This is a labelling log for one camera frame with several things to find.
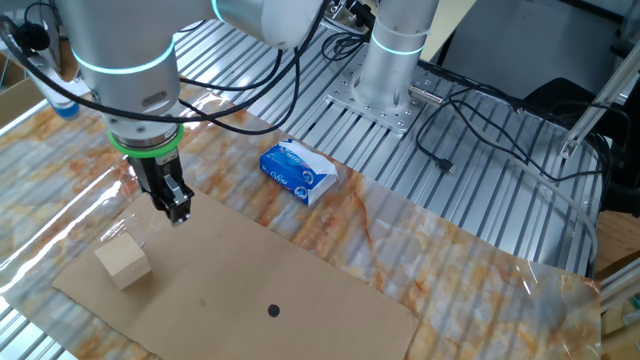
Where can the blue white tissue pack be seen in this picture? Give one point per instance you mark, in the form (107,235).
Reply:
(290,172)

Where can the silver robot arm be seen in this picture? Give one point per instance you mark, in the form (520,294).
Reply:
(125,60)

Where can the open cardboard box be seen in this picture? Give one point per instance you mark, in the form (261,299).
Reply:
(15,100)

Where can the aluminium frame post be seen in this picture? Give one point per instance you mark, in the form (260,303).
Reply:
(597,107)

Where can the aluminium profile bar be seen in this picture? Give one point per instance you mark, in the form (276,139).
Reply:
(622,290)

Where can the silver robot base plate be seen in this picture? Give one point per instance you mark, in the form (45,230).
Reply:
(380,117)

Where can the brown cardboard sheet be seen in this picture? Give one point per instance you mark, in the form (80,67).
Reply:
(225,260)

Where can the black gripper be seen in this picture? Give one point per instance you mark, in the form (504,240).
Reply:
(150,172)

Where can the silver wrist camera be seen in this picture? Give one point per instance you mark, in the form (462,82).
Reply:
(55,95)

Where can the silver table edge rail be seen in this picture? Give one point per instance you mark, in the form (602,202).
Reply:
(20,122)

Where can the large light wooden block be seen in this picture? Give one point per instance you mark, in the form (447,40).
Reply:
(122,260)

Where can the silver metal fixture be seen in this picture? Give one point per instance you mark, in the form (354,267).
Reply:
(345,12)

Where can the marble pattern plastic sheet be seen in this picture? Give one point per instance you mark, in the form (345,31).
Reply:
(450,280)

